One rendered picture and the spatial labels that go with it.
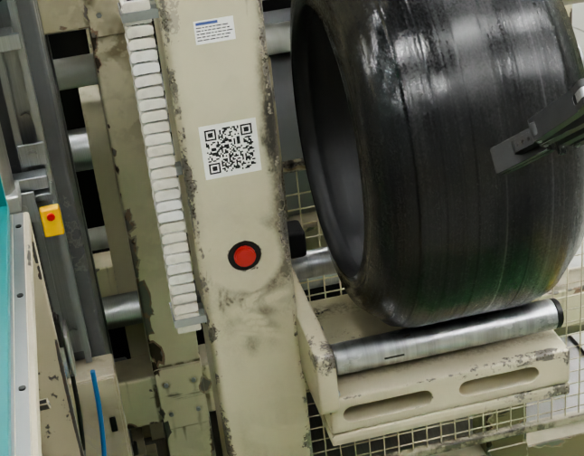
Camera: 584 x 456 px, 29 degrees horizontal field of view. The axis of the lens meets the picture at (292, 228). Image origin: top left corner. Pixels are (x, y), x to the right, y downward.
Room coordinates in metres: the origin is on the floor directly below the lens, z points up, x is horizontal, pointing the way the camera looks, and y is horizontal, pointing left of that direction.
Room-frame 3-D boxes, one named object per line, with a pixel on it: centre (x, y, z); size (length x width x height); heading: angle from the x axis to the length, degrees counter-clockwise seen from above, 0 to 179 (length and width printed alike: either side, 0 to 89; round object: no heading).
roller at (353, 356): (1.35, -0.20, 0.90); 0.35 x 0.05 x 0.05; 100
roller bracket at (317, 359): (1.46, 0.01, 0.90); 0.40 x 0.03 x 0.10; 10
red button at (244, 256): (1.37, 0.07, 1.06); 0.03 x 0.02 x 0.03; 100
